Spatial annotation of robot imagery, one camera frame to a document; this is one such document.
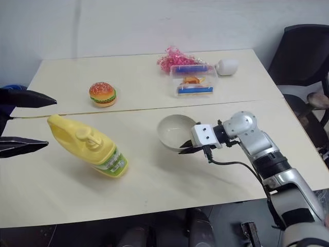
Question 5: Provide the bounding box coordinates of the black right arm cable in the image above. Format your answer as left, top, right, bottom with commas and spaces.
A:
203, 145, 287, 231

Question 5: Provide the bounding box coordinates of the black office chair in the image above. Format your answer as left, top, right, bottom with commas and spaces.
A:
267, 24, 329, 156

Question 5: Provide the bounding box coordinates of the blue and tan bar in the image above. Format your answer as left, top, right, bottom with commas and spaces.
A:
175, 66, 209, 74
176, 86, 214, 96

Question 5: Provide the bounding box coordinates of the blue object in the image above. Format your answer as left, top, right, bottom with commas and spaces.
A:
0, 84, 27, 91

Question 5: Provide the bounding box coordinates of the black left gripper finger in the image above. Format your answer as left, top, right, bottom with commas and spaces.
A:
0, 88, 58, 109
0, 137, 49, 159

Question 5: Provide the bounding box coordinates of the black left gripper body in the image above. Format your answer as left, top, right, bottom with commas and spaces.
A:
0, 103, 13, 138

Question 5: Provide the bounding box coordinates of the yellow pump bottle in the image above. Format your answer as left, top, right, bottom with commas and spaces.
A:
47, 114, 129, 178

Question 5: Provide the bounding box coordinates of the small white cup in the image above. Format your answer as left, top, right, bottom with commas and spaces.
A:
214, 58, 239, 77

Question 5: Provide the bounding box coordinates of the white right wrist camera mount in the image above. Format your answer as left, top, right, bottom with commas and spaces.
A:
191, 123, 223, 150

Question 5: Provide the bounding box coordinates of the orange toy food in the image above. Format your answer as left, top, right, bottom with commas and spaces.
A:
180, 76, 207, 84

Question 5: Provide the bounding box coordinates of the clear plastic container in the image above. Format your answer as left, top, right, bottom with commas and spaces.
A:
168, 64, 220, 99

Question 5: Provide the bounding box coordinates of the white ceramic bowl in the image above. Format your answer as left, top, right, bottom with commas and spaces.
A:
157, 114, 199, 152

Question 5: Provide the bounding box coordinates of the toy hamburger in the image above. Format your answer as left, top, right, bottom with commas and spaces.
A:
88, 81, 117, 108

